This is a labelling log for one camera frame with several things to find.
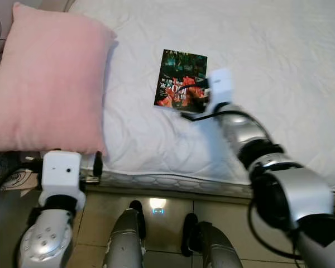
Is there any white quilted mattress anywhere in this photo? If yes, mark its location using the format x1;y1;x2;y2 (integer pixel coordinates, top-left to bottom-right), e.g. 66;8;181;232
61;0;335;193

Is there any pink pillow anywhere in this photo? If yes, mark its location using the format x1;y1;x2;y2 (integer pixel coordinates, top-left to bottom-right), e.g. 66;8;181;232
0;3;117;154

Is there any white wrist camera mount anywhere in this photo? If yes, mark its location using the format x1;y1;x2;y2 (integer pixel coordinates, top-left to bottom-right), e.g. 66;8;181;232
40;151;85;210
207;68;235;109

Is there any dark green red book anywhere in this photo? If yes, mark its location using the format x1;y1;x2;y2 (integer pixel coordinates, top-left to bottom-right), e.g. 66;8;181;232
154;49;208;112

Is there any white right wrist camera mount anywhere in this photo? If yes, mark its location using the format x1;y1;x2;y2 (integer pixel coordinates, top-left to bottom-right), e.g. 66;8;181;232
207;68;235;109

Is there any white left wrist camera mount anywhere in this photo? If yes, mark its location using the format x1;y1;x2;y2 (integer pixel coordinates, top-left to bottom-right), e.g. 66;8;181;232
40;151;85;210

